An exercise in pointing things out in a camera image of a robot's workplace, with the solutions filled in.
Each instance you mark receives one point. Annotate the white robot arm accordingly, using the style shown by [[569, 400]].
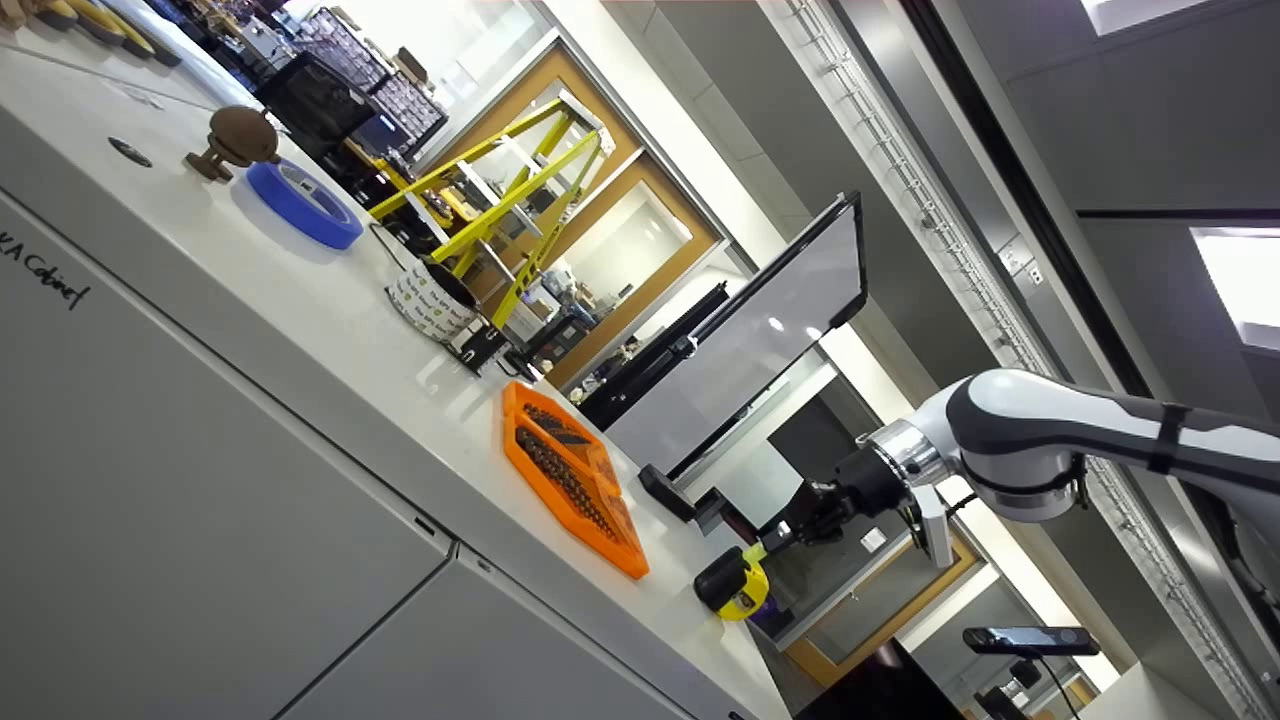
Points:
[[1021, 444]]

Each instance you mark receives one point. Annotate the blue tape roll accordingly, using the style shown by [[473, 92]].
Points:
[[302, 202]]

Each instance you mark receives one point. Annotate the yellow ladder frame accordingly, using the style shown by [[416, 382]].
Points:
[[505, 202]]

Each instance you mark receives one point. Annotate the yellow black measuring tape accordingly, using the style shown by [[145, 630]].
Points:
[[733, 584]]

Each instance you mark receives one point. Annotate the grey computer monitor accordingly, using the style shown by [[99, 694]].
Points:
[[797, 296]]

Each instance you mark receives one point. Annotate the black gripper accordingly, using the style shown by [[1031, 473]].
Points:
[[863, 487]]

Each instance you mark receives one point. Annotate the brown wooden figurine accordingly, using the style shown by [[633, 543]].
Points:
[[239, 138]]

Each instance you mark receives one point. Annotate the orange clipart tray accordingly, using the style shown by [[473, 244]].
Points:
[[569, 473]]

